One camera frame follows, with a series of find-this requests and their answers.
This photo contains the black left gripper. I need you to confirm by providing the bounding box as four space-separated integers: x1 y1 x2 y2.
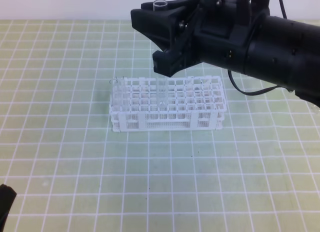
0 184 17 232

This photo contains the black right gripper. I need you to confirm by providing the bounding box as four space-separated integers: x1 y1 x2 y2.
130 0 270 77

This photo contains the clear glass test tube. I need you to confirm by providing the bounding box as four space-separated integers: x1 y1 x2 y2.
153 0 168 109

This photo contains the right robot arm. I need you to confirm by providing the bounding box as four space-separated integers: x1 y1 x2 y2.
130 0 320 106

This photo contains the green grid tablecloth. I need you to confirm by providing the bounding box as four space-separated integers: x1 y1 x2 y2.
0 20 320 232

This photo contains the white test tube rack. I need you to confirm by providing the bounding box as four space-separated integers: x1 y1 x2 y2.
109 76 227 132

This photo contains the clear tube in rack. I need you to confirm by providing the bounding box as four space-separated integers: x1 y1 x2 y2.
109 77 125 112

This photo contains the black right camera cable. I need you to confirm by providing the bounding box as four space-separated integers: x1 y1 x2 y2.
227 0 288 96

